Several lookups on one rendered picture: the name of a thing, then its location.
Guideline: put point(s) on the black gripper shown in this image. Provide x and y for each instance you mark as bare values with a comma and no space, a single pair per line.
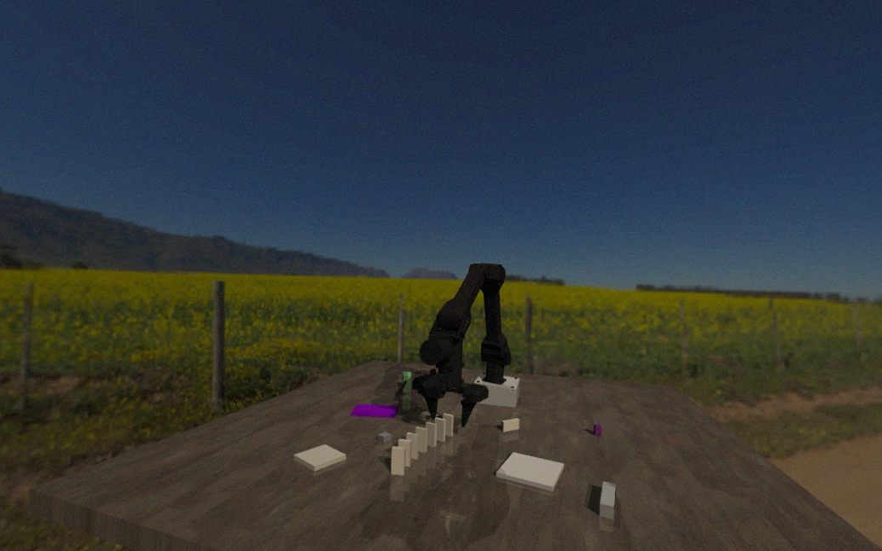
472,394

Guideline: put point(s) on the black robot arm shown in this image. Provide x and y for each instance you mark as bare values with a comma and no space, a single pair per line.
454,319

